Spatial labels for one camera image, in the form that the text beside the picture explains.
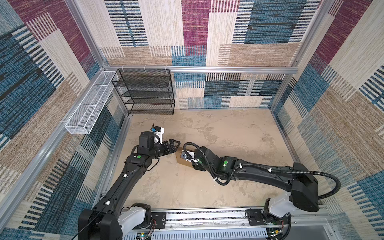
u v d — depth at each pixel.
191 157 0.65
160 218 0.75
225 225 0.73
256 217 0.73
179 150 0.71
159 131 0.74
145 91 1.11
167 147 0.70
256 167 0.50
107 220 0.39
